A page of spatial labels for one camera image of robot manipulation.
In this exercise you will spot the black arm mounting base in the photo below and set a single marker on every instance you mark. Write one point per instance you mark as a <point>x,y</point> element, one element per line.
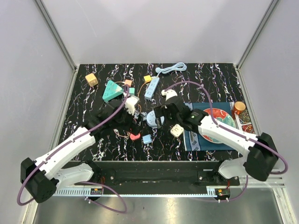
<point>148,178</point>

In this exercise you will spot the dark blue patterned placemat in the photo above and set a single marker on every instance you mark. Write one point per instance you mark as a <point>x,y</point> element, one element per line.
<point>200,144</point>

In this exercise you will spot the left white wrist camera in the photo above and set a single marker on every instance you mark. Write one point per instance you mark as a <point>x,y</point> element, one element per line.
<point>130,104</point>

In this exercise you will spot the yellow small charger plug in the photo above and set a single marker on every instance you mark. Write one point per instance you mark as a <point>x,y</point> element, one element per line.
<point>147,78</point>

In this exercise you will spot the silver metal fork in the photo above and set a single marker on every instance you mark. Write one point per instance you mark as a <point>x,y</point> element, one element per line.
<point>191,136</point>

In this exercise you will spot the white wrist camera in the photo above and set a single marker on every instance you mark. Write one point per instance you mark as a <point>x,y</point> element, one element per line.
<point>130,104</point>
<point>168,94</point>

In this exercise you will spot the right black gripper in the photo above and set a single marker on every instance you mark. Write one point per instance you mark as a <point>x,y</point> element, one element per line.
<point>160,111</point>

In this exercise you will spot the colourful patterned coaster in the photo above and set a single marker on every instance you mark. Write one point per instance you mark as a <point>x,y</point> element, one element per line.
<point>243,122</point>

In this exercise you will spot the round light blue power socket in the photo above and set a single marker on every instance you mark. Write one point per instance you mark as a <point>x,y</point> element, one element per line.
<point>151,119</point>

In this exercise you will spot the white square plug adapter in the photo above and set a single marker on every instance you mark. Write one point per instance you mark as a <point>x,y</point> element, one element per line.
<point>177,130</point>

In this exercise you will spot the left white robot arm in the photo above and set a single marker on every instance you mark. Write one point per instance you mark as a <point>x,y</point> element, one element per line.
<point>46,174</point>

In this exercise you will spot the teal triangular power strip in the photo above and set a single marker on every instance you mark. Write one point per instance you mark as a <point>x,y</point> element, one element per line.
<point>112,90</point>

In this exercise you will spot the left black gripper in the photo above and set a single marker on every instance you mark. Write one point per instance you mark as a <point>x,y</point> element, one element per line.
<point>131,126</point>

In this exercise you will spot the light blue long power strip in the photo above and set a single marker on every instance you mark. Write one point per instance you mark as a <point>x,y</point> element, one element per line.
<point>151,88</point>

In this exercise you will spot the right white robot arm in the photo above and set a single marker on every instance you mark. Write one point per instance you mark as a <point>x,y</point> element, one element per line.
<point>257,156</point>

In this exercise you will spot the copper metal cup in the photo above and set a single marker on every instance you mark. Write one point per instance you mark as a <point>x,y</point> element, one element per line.
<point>239,107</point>

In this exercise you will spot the red floral ceramic plate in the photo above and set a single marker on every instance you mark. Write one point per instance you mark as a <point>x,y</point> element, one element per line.
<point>223,117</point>

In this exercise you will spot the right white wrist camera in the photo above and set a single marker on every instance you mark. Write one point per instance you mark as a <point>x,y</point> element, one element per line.
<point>168,94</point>

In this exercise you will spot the teal small charger plug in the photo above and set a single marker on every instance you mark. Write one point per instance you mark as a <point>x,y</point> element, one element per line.
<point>131,91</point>

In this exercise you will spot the pink square plug adapter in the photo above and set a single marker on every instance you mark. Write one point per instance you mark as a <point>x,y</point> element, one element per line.
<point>134,137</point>

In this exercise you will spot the light blue charger plug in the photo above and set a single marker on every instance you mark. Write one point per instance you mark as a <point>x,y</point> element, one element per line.
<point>147,139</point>

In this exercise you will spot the salmon small charger plug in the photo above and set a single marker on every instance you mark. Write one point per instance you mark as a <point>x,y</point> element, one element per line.
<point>128,82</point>

